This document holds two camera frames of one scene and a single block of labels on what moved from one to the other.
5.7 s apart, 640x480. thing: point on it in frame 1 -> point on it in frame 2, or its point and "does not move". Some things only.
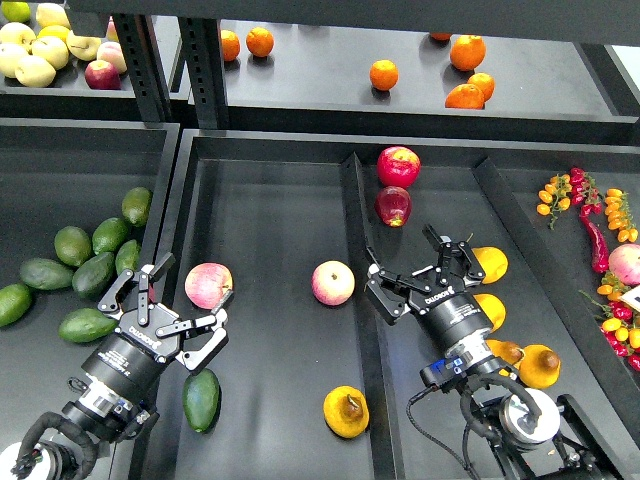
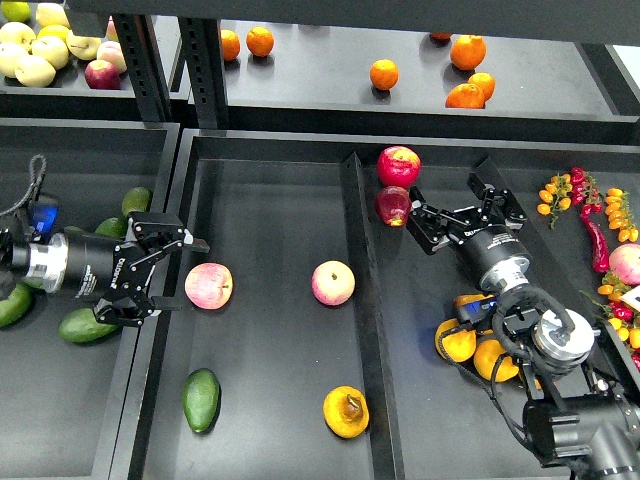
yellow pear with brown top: (346, 411) does not move
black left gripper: (132, 359) -> (97, 263)
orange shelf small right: (483, 82) does not move
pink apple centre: (333, 283) does not move
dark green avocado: (201, 398) does not move
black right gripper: (452, 313) -> (487, 248)
